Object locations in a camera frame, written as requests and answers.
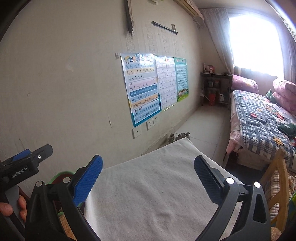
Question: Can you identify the red small bucket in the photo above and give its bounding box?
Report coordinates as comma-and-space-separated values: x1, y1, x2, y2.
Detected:
207, 91, 216, 106

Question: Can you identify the pink pillow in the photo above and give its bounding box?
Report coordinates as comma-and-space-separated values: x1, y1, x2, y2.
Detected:
231, 74, 259, 93

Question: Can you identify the grey sneaker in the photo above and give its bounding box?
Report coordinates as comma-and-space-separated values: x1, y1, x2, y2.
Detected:
168, 133, 176, 144
175, 132, 190, 141

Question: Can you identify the pink folded blanket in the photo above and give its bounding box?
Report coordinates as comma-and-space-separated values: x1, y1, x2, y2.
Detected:
273, 78, 296, 115

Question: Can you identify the bed with plaid quilt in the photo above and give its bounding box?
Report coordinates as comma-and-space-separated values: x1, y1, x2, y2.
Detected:
226, 90, 295, 171

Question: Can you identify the dark metal shelf rack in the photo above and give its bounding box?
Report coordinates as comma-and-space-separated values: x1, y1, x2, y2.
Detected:
200, 72, 232, 109

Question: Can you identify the white table cloth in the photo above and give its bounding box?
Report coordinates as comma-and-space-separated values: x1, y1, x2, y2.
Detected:
83, 137, 246, 241

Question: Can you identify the grey sneaker right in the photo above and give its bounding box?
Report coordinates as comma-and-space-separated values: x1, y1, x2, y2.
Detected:
175, 132, 190, 141

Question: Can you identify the wooden chair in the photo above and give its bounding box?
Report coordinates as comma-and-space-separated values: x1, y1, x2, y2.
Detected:
259, 147, 292, 240

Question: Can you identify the person's left hand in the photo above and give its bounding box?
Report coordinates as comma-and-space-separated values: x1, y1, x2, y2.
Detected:
0, 195, 27, 222

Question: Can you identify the white wall socket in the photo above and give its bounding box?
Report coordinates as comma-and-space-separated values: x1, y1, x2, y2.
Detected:
146, 115, 159, 130

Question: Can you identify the white chart wall poster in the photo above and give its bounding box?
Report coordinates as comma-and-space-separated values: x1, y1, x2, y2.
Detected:
156, 56, 177, 111

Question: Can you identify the floral window curtain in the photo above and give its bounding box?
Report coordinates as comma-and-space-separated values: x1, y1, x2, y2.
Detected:
200, 8, 234, 74

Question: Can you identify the grey sneaker left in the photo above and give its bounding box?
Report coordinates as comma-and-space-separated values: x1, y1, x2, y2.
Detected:
168, 133, 176, 144

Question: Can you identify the green chart wall poster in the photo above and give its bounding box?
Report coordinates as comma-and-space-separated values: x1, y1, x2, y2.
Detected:
174, 57, 189, 102

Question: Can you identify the blue pinyin wall poster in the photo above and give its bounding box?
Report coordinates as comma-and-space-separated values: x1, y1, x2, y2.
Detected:
120, 53, 161, 127

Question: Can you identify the green red trash bin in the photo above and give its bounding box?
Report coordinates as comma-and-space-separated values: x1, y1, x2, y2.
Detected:
46, 170, 84, 209

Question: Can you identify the black wall rail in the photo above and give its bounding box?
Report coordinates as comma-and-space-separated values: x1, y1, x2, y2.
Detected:
151, 21, 178, 35

